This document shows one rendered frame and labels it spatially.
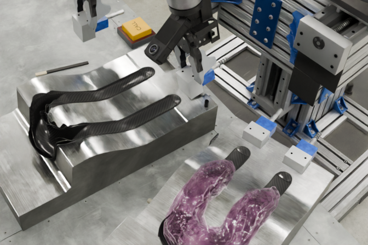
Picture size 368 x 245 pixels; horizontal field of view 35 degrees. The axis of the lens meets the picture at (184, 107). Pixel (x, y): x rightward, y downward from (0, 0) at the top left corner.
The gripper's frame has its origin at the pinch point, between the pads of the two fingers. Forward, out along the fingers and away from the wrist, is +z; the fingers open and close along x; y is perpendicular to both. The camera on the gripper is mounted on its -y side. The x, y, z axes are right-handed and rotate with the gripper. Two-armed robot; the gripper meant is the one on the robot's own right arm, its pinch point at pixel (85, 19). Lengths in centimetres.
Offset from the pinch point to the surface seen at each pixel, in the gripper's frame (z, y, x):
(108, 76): 6.5, -2.0, -14.2
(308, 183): 9, 19, -62
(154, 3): 95, 84, 94
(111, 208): 14.8, -17.7, -41.5
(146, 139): 6.5, -4.7, -35.1
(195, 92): 4.1, 11.1, -31.4
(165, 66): 8.6, 12.6, -16.9
